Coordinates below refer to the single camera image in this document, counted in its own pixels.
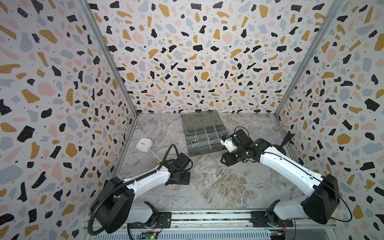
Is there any white small square box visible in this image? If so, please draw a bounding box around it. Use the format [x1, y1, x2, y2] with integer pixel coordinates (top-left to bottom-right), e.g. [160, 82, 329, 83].
[136, 138, 153, 153]

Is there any aluminium corner post right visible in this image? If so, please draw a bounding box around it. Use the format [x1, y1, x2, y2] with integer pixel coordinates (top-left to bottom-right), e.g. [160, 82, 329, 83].
[274, 0, 343, 119]

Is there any clear plastic organizer box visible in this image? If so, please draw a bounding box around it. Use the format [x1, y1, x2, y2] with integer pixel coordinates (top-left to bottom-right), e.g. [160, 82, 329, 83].
[182, 110, 228, 157]

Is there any black corrugated cable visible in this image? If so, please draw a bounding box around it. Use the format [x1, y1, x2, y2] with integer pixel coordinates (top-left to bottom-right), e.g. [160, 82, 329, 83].
[86, 143, 180, 236]

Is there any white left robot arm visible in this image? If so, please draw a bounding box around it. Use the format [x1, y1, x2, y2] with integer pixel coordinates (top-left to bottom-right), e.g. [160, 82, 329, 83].
[87, 153, 193, 236]

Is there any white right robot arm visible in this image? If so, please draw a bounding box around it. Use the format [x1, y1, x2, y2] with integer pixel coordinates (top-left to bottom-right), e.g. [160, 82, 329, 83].
[220, 129, 341, 227]

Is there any aluminium corner post left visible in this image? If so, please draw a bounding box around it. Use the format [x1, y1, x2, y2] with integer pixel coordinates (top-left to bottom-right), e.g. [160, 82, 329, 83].
[78, 0, 138, 119]

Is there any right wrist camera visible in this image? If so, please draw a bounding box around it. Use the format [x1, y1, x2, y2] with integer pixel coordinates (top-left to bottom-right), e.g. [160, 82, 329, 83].
[222, 138, 238, 153]

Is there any aluminium corner post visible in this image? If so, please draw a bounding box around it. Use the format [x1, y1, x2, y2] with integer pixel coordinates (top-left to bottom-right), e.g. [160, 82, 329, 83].
[78, 0, 138, 119]
[274, 0, 343, 119]

